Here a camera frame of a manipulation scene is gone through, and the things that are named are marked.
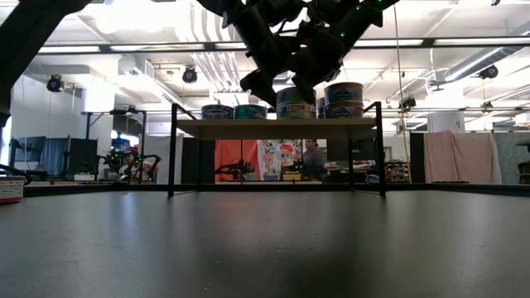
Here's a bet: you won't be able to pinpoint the gold-lidded tin can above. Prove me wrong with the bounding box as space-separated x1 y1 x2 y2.
324 81 364 103
324 101 365 121

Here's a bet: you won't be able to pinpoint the silver can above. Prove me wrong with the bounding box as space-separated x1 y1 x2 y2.
201 104 235 121

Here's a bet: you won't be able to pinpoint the red tin can white patch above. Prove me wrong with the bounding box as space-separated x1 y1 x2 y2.
0 176 26 204

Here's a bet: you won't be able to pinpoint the black overhead beam light strips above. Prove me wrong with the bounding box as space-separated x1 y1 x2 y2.
36 37 530 55

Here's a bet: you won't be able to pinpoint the white round column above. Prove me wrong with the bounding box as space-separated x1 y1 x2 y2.
427 110 465 133

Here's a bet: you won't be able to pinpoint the colourful cartoon poster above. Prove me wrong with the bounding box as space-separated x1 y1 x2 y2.
258 139 304 182

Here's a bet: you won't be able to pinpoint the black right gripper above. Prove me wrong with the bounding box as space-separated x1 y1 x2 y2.
288 11 383 106

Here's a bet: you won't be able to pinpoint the grey green partition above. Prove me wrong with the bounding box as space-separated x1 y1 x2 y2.
494 131 530 183

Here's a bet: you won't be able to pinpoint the black curved cable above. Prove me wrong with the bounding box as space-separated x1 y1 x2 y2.
0 163 33 186

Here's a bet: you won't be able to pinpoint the teal can white text label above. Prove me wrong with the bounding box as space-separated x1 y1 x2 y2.
234 104 268 121

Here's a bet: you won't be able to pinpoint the person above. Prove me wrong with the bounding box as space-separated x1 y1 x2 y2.
118 147 146 182
301 138 329 180

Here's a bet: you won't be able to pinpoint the orange red curtain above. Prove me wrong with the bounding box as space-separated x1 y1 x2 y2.
214 139 260 182

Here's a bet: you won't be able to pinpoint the blue background screen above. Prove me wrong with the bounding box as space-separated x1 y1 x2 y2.
10 136 46 166

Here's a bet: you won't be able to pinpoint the black background rig frame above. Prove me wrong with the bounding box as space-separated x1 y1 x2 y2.
84 108 147 179

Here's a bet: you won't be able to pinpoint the pink cloth cover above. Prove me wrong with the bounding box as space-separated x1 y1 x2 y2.
422 130 503 185

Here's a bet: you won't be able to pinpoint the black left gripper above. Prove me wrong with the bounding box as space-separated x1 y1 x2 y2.
225 3 300 108

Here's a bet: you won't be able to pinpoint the silver-lidded tin can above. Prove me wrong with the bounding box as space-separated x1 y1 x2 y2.
276 103 318 121

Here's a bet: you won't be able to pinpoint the wooden shelf black metal legs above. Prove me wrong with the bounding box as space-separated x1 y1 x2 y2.
167 101 387 199

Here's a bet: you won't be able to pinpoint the black table mat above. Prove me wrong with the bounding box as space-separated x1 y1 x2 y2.
0 188 530 298

